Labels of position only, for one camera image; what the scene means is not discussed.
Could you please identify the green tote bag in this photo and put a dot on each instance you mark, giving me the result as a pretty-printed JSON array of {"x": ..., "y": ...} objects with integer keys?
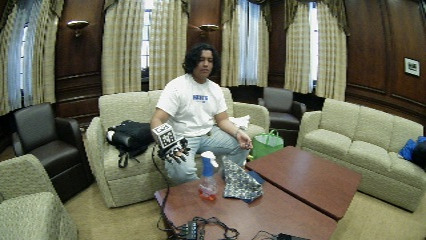
[{"x": 266, "y": 145}]

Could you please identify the white marker cube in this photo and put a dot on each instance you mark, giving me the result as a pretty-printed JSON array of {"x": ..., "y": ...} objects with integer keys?
[{"x": 165, "y": 135}]

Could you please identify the white crumpled cloth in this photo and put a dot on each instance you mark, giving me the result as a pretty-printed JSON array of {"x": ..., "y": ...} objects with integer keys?
[{"x": 240, "y": 122}]

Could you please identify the dark blue flat item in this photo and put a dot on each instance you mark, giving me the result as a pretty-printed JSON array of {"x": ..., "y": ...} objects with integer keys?
[{"x": 256, "y": 177}]

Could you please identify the clear spray bottle blue nozzle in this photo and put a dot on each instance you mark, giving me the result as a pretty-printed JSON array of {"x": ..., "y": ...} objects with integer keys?
[{"x": 207, "y": 180}]

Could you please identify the patterned blue white cloth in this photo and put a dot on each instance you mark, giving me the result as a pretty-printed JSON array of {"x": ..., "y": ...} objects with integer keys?
[{"x": 239, "y": 183}]

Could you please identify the black backpack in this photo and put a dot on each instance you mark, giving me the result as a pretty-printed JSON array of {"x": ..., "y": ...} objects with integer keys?
[{"x": 130, "y": 136}]

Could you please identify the black leather armchair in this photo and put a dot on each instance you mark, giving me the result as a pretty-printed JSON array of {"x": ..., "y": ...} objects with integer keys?
[
  {"x": 280, "y": 110},
  {"x": 47, "y": 146}
]

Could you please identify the beige two-seat sofa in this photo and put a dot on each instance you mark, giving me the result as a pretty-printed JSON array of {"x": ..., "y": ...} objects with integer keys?
[{"x": 123, "y": 180}]

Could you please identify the the person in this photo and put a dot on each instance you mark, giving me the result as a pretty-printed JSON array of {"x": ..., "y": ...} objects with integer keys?
[{"x": 190, "y": 106}]

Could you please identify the beige three-seat sofa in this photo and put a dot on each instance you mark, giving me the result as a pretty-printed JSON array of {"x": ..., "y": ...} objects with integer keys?
[{"x": 367, "y": 150}]

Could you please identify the black flat device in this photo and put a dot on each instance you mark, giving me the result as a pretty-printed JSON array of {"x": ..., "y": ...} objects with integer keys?
[{"x": 290, "y": 237}]

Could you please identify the beige checked window curtains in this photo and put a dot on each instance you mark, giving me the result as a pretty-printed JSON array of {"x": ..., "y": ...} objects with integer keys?
[
  {"x": 230, "y": 46},
  {"x": 43, "y": 53},
  {"x": 330, "y": 53},
  {"x": 121, "y": 50}
]

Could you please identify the blue cushion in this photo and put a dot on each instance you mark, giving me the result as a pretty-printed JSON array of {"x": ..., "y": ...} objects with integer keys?
[{"x": 407, "y": 149}]

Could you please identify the beige armchair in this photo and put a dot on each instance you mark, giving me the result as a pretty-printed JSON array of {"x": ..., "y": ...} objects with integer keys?
[{"x": 30, "y": 206}]

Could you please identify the black bag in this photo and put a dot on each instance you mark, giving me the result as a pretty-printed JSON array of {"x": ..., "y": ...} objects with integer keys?
[{"x": 420, "y": 156}]

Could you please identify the brass wall sconce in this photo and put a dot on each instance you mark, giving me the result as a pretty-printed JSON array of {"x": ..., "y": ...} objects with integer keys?
[
  {"x": 77, "y": 25},
  {"x": 207, "y": 28}
]

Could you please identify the framed wall picture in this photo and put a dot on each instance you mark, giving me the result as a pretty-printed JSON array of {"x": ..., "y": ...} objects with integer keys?
[{"x": 411, "y": 66}]

